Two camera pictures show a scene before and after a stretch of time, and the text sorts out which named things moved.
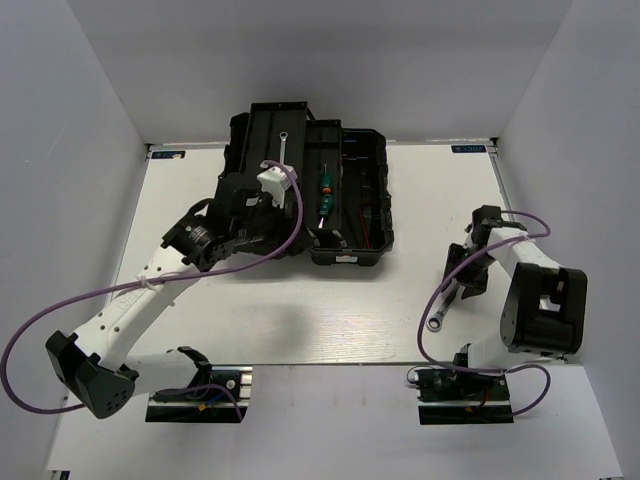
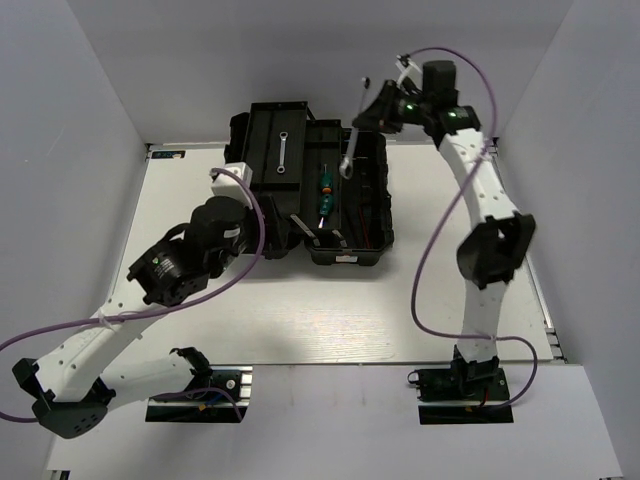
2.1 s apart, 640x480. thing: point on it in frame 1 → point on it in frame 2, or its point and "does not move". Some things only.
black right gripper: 474,283 → 376,116
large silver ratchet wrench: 441,305 → 346,166
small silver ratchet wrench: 282,148 does not move
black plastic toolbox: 347,203 does not move
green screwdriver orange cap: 327,182 does not move
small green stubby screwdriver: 326,205 does not move
